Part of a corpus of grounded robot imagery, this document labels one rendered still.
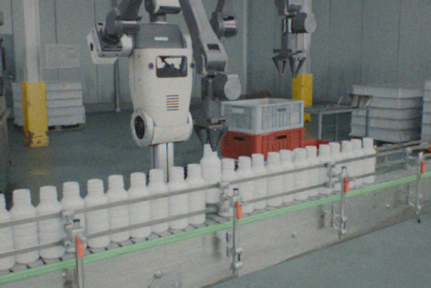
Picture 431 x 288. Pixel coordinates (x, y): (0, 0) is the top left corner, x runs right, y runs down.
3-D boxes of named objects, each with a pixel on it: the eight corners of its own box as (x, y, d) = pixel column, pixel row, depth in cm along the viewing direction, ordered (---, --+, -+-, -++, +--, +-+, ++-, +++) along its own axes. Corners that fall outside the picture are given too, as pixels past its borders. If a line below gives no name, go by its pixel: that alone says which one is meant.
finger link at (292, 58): (292, 77, 182) (292, 51, 181) (305, 78, 176) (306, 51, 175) (278, 78, 178) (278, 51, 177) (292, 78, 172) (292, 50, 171)
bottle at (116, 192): (120, 233, 134) (118, 172, 131) (135, 239, 130) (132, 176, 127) (101, 239, 130) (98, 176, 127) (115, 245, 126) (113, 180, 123)
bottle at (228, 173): (236, 211, 153) (237, 158, 151) (238, 217, 147) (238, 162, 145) (216, 211, 153) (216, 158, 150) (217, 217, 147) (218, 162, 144)
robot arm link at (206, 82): (213, 74, 144) (196, 74, 141) (228, 75, 138) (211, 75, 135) (212, 98, 145) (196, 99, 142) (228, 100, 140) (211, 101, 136)
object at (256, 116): (256, 134, 382) (257, 105, 378) (218, 128, 411) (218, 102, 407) (305, 126, 423) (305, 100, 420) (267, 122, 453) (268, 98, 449)
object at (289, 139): (256, 163, 387) (256, 134, 383) (219, 155, 416) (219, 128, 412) (305, 152, 427) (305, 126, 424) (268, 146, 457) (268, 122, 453)
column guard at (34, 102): (28, 147, 845) (25, 82, 826) (21, 144, 877) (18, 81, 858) (51, 145, 868) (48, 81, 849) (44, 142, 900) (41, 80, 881)
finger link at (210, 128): (209, 154, 139) (209, 120, 137) (194, 150, 144) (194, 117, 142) (228, 152, 142) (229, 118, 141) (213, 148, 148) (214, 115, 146)
